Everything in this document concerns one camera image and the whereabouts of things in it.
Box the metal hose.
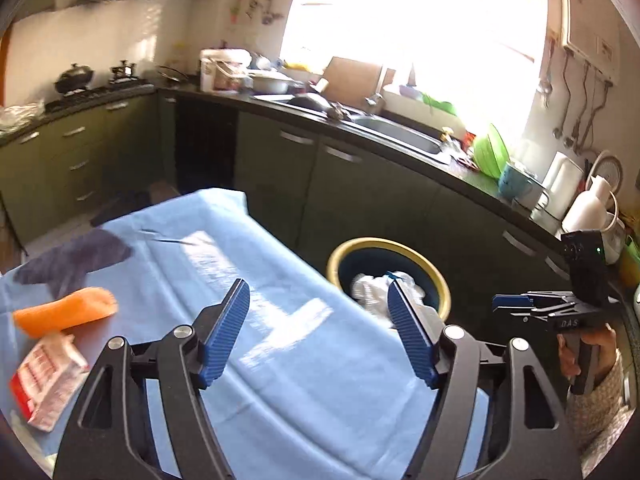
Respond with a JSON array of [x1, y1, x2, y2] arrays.
[[587, 77, 613, 133], [552, 55, 572, 138], [570, 60, 592, 153]]

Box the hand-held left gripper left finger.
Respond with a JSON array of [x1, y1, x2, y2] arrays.
[[52, 278, 250, 480]]

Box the green plastic colander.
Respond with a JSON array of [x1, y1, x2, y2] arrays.
[[472, 122, 511, 180]]

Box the black gas stove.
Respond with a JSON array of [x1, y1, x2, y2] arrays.
[[45, 60, 156, 111]]

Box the light blue tablecloth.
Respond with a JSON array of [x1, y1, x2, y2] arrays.
[[0, 187, 493, 480]]

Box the blue mug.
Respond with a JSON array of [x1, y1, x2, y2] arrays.
[[497, 160, 543, 201]]

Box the person's right forearm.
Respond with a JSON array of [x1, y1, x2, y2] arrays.
[[565, 350, 632, 466]]

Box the white water heater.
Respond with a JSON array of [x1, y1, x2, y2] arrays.
[[560, 0, 621, 81]]

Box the black wok with lid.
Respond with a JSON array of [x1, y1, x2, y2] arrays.
[[54, 62, 96, 95]]

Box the person's right hand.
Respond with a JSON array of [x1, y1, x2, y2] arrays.
[[559, 325, 621, 383]]

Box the blue bin with yellow rim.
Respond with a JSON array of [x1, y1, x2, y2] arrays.
[[326, 237, 452, 331]]

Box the wooden cutting board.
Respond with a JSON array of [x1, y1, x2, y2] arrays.
[[322, 56, 396, 108]]

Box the white kettle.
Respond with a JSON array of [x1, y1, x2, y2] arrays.
[[537, 151, 586, 211]]

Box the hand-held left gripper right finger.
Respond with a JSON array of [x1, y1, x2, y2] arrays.
[[387, 280, 584, 480]]

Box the hanging kitchen utensils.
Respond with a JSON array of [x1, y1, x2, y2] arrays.
[[230, 0, 287, 27]]

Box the red and white carton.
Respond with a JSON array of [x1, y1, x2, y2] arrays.
[[9, 332, 91, 433]]

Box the green kitchen cabinets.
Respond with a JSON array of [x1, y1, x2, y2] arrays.
[[0, 92, 626, 311]]

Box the white basin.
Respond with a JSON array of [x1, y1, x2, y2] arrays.
[[247, 71, 296, 95]]

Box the black pan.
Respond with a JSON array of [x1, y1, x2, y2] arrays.
[[287, 92, 333, 111]]

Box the metal pan lid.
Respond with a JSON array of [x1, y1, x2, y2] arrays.
[[157, 65, 191, 84]]

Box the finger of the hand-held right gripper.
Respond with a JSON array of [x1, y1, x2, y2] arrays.
[[500, 308, 561, 320], [492, 291, 576, 310]]

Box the steel sink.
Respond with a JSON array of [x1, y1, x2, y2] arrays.
[[345, 112, 451, 161]]

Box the clear plastic bag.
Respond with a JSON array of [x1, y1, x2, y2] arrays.
[[0, 102, 46, 128]]

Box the bright window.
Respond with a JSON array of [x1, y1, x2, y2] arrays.
[[280, 0, 548, 131]]

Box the green plastic bowl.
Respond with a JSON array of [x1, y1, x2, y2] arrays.
[[422, 91, 461, 114]]

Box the round white plate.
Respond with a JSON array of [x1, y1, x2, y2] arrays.
[[590, 150, 625, 196]]

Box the white trash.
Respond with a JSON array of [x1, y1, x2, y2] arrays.
[[350, 270, 432, 322]]

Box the black kitchen countertop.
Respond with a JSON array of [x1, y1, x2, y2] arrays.
[[0, 80, 640, 321]]

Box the white thermos jug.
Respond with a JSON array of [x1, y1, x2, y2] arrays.
[[562, 175, 621, 236]]

